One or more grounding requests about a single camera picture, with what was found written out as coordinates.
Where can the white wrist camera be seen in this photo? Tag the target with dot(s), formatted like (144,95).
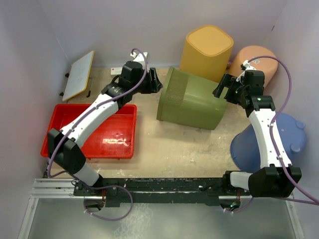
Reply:
(246,66)
(139,57)

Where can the blue round plastic bucket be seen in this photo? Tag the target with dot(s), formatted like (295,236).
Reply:
(263,141)

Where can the green mesh waste basket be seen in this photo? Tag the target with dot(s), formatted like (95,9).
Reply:
(187,99)

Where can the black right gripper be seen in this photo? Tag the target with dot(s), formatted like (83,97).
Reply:
(226,82)

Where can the small whiteboard yellow frame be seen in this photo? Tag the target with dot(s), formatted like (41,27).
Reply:
(78,76)

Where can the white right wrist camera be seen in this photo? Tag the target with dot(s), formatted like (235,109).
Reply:
(246,66)

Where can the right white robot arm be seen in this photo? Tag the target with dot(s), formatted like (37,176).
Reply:
(277,177)

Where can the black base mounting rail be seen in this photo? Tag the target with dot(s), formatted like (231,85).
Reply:
(206,191)

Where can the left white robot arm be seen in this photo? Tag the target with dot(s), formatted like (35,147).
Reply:
(64,145)

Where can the small white red box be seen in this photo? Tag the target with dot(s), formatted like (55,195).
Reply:
(115,71)

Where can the red plastic tray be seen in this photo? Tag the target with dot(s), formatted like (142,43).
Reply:
(114,138)

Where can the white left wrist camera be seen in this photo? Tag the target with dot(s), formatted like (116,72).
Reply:
(139,57)

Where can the orange round plastic bucket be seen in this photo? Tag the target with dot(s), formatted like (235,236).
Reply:
(266,65)

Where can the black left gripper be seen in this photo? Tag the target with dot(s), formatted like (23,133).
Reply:
(154,86)

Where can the aluminium frame rail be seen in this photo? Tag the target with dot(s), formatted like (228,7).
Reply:
(154,208)

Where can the yellow mesh waste basket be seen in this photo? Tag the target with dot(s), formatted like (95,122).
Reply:
(206,52)

